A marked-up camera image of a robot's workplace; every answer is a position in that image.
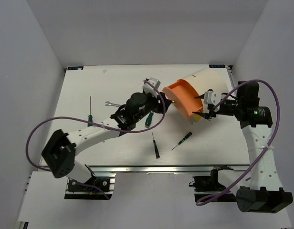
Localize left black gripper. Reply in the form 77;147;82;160
134;90;171;123

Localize yellow drawer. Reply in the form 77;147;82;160
189;114;202;124

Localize orange top drawer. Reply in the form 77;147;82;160
162;79;203;122

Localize large green-handled screwdriver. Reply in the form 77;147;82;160
145;112;154;128

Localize white cylindrical drawer cabinet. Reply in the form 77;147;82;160
178;67;230;124

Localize small precision screwdriver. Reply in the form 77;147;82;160
152;133;160;159
172;132;192;150

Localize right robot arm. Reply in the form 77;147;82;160
195;79;293;214

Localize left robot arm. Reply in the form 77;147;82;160
42;92;172;190

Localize blue label sticker right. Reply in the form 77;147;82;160
209;64;226;69

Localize blue label sticker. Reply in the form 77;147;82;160
209;64;226;69
67;66;84;71

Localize silver combination wrench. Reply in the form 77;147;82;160
105;101;121;107

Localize long thin green screwdriver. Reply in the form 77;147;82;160
88;96;93;122

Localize blue label sticker left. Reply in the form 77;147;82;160
67;66;84;71

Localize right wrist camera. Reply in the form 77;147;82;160
203;89;221;113

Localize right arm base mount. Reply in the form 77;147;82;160
189;166;234;202

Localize aluminium table rail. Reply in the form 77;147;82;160
89;165;248;173

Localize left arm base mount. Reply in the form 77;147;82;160
64;175;115;200

